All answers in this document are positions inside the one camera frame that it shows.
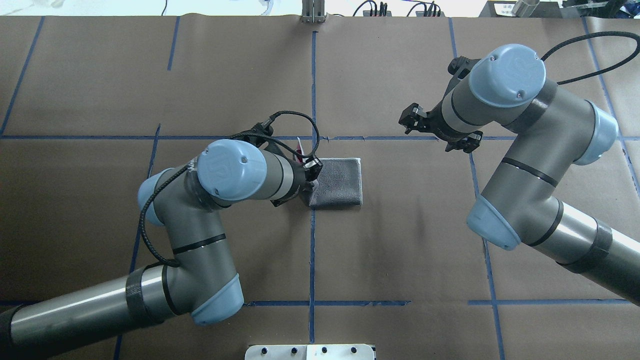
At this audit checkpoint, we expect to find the black braided left cable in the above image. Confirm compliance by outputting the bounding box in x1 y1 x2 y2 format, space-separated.
139 110 321 266

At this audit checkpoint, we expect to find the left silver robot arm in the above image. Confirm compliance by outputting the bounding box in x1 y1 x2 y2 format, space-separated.
1 139 323 360

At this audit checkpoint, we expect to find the pink and grey towel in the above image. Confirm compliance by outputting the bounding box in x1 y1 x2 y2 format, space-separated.
305 157 363 209

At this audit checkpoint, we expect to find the aluminium frame post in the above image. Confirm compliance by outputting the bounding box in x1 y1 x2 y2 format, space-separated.
301 0 327 24

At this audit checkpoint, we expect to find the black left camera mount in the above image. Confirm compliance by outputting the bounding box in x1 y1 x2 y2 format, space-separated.
227 122 285 157

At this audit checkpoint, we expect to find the black braided cable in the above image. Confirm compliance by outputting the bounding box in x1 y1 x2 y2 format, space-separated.
139 110 321 266
540 31 640 86

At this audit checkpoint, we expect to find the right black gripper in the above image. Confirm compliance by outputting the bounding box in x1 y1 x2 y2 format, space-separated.
398 102 483 154

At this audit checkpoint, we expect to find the black braided right cable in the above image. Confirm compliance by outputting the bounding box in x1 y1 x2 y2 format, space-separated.
540 31 640 86

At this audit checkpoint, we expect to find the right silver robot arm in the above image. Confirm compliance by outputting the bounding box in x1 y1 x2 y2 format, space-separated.
398 44 640 305

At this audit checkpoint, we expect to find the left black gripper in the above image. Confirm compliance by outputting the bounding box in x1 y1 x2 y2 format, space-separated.
270 155 322 207

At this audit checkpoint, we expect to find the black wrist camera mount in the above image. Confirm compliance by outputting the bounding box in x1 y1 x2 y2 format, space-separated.
446 55 481 82

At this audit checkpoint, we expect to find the white mounting post with base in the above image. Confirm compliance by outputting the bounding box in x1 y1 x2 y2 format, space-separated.
244 343 377 360

